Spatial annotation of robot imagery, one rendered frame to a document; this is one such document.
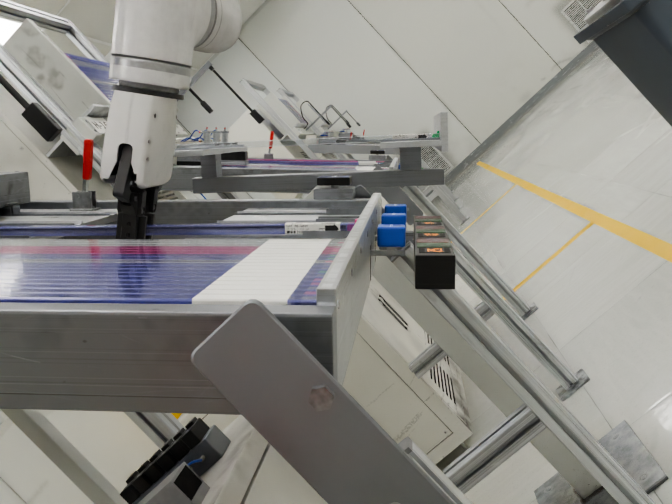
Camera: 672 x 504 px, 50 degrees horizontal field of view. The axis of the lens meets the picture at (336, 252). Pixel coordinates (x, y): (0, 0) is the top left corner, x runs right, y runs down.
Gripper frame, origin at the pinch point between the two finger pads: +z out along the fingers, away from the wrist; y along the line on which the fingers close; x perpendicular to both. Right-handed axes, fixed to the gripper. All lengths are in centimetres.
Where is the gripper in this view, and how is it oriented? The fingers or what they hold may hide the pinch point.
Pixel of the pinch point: (135, 230)
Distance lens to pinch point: 83.3
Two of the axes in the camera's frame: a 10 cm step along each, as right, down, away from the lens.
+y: -1.0, 1.7, -9.8
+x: 9.8, 1.6, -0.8
